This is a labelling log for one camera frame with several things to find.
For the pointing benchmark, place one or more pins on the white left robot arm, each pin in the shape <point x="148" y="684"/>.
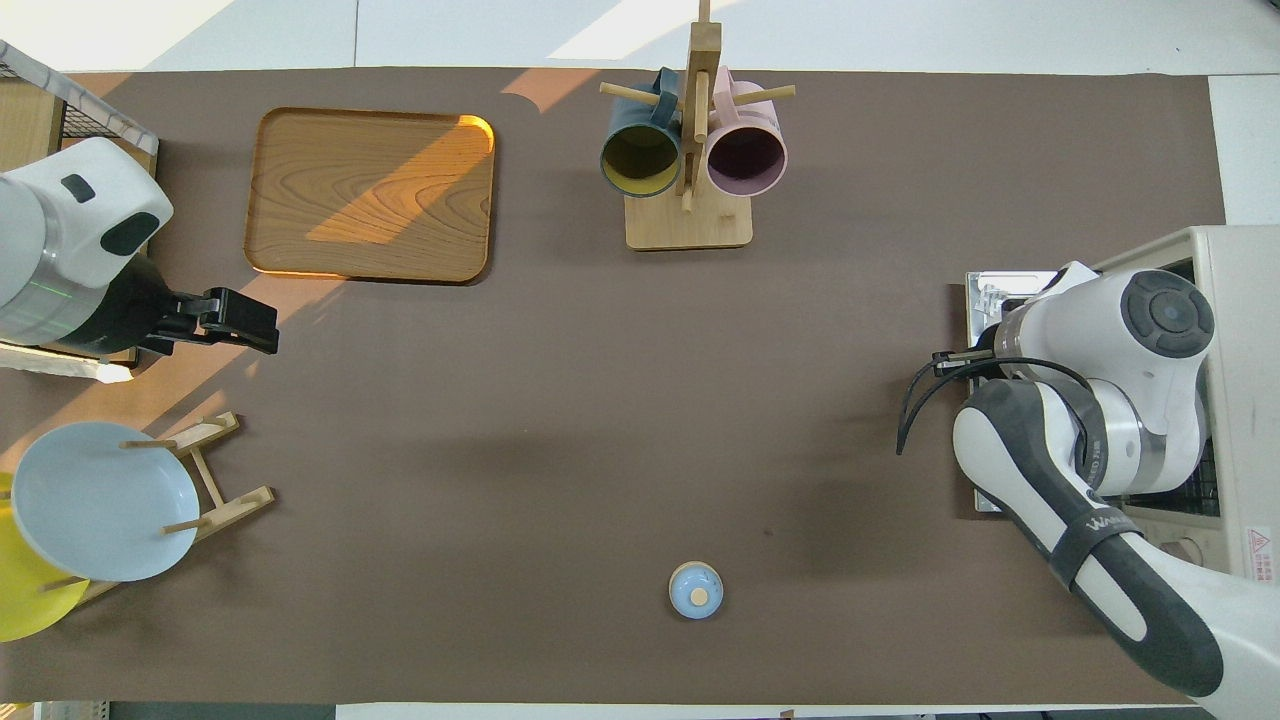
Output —
<point x="80" y="220"/>

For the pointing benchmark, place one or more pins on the white toaster oven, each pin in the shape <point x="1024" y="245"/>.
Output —
<point x="1240" y="270"/>

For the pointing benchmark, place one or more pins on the wooden plate rack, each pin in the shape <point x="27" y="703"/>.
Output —
<point x="230" y="505"/>

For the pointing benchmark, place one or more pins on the yellow plate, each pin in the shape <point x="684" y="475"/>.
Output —
<point x="25" y="600"/>

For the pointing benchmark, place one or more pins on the wooden serving tray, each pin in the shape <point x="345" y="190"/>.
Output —
<point x="370" y="195"/>

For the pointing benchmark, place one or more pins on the light blue plate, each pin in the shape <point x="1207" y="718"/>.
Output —
<point x="100" y="500"/>

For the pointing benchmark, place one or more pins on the pink mug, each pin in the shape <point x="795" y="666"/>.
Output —
<point x="745" y="160"/>

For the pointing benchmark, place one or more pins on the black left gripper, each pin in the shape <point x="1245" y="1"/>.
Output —
<point x="240" y="320"/>

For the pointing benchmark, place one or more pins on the dark teal mug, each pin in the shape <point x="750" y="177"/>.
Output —
<point x="640" y="160"/>

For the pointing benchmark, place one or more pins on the wooden mug rack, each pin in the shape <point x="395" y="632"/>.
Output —
<point x="690" y="225"/>

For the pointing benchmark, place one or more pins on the brown table mat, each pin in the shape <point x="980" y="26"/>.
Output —
<point x="500" y="450"/>

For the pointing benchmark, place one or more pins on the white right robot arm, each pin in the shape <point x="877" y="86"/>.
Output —
<point x="1100" y="330"/>

